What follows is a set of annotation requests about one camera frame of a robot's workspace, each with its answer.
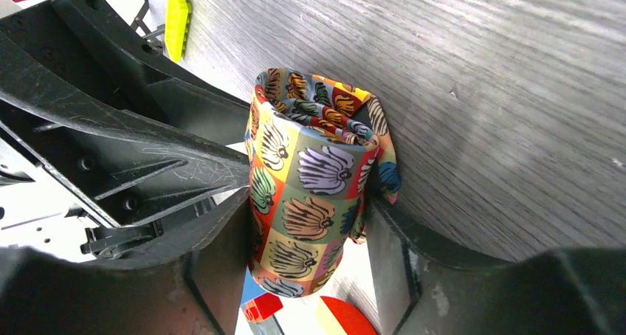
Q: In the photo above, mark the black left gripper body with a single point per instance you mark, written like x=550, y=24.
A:
x=117, y=232

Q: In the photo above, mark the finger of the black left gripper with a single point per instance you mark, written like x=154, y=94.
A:
x=37, y=107
x=87, y=44

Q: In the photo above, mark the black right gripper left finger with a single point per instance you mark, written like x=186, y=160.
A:
x=189, y=281

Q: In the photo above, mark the colourful shell pattern tie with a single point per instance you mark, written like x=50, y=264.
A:
x=315, y=145

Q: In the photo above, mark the red lego brick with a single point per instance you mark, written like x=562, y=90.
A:
x=262, y=307

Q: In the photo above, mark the lime green lego plate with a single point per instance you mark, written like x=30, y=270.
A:
x=177, y=20

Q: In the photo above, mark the small orange lego brick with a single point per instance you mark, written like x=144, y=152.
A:
x=337, y=317

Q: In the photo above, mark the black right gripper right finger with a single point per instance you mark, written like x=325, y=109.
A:
x=425, y=283

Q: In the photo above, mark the blue lego brick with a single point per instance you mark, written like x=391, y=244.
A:
x=251, y=289

